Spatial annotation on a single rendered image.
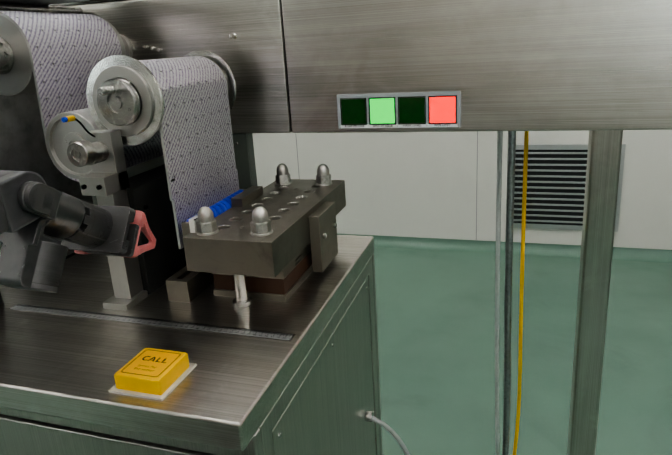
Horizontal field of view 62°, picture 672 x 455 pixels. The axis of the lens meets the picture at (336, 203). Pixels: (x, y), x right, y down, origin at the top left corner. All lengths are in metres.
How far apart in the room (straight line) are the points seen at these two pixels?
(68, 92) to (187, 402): 0.65
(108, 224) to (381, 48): 0.62
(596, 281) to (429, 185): 2.31
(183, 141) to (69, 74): 0.27
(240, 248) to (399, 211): 2.82
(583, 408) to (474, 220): 2.22
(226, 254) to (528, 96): 0.62
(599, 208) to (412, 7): 0.59
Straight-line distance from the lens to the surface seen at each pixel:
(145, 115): 0.97
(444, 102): 1.11
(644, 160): 3.58
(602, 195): 1.33
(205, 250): 0.93
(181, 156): 1.01
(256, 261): 0.90
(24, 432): 1.00
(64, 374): 0.90
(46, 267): 0.75
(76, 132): 1.08
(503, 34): 1.11
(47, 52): 1.14
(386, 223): 3.72
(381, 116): 1.14
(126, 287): 1.05
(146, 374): 0.79
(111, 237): 0.82
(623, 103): 1.13
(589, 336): 1.45
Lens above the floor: 1.32
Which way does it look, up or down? 16 degrees down
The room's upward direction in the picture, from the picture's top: 3 degrees counter-clockwise
